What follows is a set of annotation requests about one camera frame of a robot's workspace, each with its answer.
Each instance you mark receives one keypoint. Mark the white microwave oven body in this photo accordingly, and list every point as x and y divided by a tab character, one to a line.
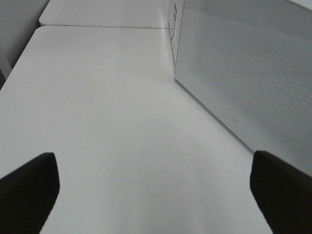
174	20

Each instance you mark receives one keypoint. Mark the white microwave door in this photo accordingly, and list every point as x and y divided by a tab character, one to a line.
250	63

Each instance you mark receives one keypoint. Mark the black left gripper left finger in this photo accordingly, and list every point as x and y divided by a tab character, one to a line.
28	195

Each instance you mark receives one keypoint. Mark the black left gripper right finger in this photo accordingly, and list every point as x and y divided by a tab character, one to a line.
282	193

